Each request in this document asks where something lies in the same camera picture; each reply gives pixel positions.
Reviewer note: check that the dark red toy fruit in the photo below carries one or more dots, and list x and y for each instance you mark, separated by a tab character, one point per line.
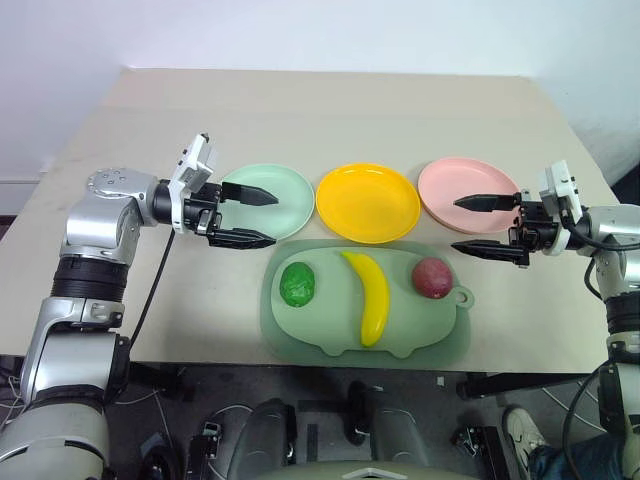
432	277

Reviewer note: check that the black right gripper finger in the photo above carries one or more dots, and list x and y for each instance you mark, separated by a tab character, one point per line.
490	248
485	202

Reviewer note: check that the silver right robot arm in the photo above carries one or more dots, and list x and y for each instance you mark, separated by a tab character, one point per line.
615	225

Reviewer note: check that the yellow plate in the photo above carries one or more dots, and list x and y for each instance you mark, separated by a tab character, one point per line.
367	205

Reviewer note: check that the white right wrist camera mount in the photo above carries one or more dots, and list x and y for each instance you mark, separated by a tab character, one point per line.
560	187

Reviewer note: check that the blue jeans leg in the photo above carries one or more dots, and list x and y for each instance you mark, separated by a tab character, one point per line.
575	460

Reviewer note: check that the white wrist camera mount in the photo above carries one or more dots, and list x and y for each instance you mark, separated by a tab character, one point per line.
195	165
560	187

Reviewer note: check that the yellow toy banana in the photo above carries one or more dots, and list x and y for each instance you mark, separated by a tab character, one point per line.
375	295

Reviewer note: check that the dark grey rounded shape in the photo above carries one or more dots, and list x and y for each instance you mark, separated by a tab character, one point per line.
400	440
265	440

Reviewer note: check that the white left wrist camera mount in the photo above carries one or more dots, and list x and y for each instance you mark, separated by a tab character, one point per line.
195	165

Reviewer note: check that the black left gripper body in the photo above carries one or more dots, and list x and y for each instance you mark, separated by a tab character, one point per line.
202	212

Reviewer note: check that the black table frame bar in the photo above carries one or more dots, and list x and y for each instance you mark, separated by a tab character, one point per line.
525	385

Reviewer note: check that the white sneaker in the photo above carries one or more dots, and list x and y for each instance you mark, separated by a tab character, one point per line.
522	432

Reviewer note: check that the green toy fruit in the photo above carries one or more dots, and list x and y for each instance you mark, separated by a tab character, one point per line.
298	284

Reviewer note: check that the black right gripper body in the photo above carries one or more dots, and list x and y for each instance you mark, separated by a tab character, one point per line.
537	225

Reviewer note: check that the pink plate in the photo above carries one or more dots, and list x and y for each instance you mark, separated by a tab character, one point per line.
465	180

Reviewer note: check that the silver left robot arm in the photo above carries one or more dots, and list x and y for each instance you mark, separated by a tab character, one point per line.
90	220

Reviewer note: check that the mint green plate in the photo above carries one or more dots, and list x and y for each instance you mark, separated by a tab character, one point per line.
292	220

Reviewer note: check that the green pig-shaped silicone mat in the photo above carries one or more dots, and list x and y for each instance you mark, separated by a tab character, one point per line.
325	320

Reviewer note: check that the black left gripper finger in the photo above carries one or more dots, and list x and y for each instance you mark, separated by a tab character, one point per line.
250	195
240	239

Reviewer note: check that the black upright post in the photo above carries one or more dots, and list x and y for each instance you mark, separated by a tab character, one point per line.
361	410

